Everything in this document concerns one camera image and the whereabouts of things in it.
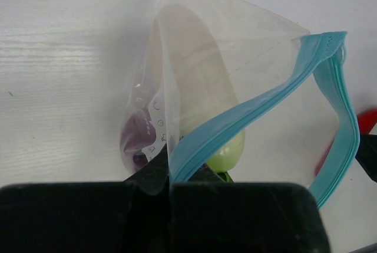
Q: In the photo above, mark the purple red onion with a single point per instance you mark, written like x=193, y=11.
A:
x=138, y=132

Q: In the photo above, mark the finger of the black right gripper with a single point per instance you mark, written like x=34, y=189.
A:
x=367, y=155

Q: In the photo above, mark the white daikon radish with leaves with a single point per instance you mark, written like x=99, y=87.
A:
x=191, y=81

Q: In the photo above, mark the clear zip top bag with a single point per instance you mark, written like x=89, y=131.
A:
x=293, y=106

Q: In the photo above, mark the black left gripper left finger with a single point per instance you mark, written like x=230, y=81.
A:
x=127, y=216

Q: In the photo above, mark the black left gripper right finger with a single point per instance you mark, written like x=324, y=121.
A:
x=209, y=216

